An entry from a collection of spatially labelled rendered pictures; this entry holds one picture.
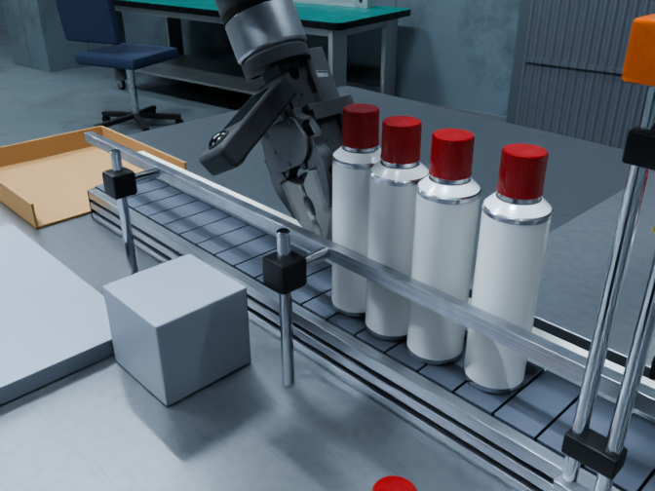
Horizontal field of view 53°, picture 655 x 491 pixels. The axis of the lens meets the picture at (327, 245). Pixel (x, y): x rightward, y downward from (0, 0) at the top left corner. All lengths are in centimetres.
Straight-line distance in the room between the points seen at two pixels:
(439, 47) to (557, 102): 89
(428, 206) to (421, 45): 417
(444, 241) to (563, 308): 21
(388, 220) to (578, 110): 372
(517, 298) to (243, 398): 27
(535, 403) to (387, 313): 15
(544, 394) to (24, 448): 44
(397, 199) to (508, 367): 17
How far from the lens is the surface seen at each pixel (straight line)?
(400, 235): 56
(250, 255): 77
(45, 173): 125
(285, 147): 66
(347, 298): 64
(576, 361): 49
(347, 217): 60
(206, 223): 86
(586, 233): 88
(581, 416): 45
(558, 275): 77
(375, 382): 61
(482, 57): 448
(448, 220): 52
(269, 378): 66
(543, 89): 430
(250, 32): 67
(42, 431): 65
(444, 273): 54
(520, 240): 50
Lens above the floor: 124
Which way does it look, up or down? 27 degrees down
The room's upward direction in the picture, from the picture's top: straight up
